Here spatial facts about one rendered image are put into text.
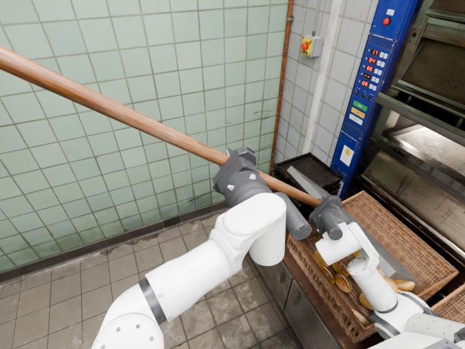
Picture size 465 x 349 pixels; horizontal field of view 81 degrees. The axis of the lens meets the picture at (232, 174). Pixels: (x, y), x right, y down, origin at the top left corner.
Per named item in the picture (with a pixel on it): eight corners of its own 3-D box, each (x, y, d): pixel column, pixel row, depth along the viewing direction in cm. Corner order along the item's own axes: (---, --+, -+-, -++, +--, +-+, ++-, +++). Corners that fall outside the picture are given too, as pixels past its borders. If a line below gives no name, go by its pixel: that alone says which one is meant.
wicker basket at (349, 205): (350, 220, 171) (364, 188, 153) (432, 302, 131) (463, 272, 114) (284, 246, 156) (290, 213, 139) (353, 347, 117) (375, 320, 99)
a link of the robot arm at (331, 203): (322, 230, 93) (331, 251, 81) (299, 215, 91) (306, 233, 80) (348, 204, 89) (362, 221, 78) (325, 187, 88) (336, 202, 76)
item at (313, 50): (309, 51, 166) (312, 33, 160) (320, 56, 159) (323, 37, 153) (299, 52, 164) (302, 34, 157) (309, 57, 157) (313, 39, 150)
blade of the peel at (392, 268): (388, 278, 79) (395, 271, 78) (286, 169, 118) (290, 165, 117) (420, 283, 102) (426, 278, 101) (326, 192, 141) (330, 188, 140)
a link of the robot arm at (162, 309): (199, 244, 48) (86, 310, 40) (212, 233, 39) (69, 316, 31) (230, 299, 46) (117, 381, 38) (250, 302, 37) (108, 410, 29)
